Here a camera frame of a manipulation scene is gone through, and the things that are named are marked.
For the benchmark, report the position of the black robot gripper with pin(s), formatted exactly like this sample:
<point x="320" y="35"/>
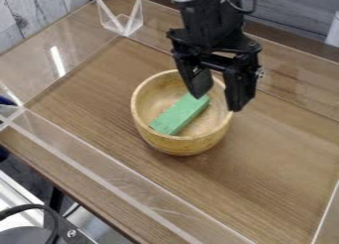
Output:
<point x="210" y="41"/>

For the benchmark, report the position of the green rectangular block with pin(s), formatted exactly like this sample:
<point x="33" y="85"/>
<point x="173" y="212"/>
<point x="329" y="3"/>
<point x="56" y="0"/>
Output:
<point x="178" y="114"/>

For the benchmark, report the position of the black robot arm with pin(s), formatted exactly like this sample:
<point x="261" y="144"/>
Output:
<point x="212" y="44"/>

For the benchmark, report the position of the light wooden bowl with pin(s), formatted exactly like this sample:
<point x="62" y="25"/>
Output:
<point x="153" y="96"/>

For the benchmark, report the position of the blue object at left edge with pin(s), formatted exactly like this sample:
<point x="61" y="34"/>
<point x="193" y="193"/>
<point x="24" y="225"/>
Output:
<point x="5" y="101"/>

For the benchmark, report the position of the clear acrylic tray enclosure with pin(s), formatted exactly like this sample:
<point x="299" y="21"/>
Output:
<point x="262" y="188"/>

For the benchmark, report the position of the black metal bracket with screw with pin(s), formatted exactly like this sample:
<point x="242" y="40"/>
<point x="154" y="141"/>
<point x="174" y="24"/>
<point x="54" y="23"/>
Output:
<point x="66" y="233"/>

